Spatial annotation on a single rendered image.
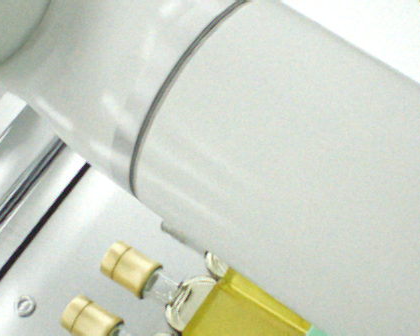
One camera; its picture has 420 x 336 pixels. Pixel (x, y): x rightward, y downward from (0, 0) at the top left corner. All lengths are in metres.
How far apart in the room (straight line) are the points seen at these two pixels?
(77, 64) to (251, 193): 0.09
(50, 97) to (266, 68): 0.10
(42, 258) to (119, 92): 0.70
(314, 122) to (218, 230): 0.05
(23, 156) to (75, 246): 0.12
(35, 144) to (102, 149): 0.74
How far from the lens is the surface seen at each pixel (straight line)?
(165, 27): 0.37
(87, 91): 0.38
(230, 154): 0.35
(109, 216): 1.07
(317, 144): 0.35
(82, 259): 1.05
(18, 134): 1.13
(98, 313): 0.88
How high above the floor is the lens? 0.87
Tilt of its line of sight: 17 degrees up
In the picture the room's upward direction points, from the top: 59 degrees counter-clockwise
